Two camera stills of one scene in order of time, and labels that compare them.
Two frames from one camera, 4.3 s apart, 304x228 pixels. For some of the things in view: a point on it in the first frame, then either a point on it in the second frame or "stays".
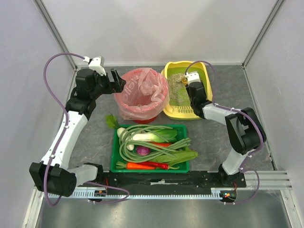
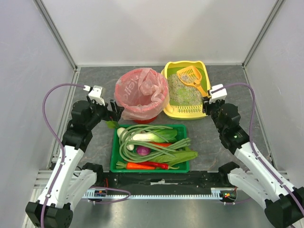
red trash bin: (146, 121) stays
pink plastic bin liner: (145, 95) stays
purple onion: (143, 150) stays
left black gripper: (114, 79) → (110, 111)
